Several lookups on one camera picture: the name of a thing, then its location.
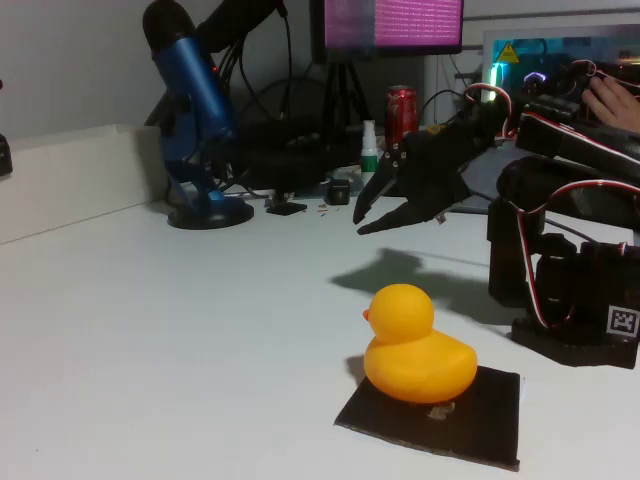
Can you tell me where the yellow rubber duck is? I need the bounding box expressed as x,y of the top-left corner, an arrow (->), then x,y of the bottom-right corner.
362,283 -> 479,405

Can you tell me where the small black cube device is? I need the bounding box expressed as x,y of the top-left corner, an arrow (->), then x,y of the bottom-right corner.
324,178 -> 351,205

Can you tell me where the black white fiducial tag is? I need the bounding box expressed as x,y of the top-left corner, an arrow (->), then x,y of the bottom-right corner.
607,305 -> 640,337

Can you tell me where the black cardboard square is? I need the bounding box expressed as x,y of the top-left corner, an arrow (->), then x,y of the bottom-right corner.
333,364 -> 521,472

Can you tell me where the black hanging cable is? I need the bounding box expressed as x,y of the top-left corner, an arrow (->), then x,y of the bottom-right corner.
277,2 -> 296,121

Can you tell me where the black bulky device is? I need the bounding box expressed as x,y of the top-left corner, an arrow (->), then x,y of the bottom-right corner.
234,119 -> 362,194

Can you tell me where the blue desktop microphone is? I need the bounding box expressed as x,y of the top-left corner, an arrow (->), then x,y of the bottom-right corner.
142,0 -> 255,231

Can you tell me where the computer monitor with pink text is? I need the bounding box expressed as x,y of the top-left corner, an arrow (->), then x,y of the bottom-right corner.
309,0 -> 465,64

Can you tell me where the red white servo cable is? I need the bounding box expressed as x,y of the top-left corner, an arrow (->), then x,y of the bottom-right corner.
517,179 -> 640,330
462,83 -> 516,139

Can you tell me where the black object at desk edge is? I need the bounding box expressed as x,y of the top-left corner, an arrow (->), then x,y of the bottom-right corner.
0,133 -> 14,177

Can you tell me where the grey laptop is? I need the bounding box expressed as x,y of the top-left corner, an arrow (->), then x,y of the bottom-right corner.
452,147 -> 507,214

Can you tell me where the red soda can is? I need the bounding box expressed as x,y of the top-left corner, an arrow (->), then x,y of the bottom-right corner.
383,84 -> 419,149

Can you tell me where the white cardboard box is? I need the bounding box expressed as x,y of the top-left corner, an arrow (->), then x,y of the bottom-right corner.
0,123 -> 169,246

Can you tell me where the white spray bottle green label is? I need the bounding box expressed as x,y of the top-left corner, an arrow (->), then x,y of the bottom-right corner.
360,119 -> 379,189

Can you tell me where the black tripod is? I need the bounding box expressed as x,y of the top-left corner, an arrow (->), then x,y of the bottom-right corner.
319,59 -> 374,146

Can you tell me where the person's hand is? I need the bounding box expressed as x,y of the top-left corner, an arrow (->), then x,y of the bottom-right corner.
582,77 -> 640,129

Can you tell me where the black monitor stand base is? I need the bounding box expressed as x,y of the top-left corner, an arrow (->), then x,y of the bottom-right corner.
264,189 -> 309,217

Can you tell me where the computer case with lit window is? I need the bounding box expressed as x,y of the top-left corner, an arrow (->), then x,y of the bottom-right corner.
482,24 -> 640,96

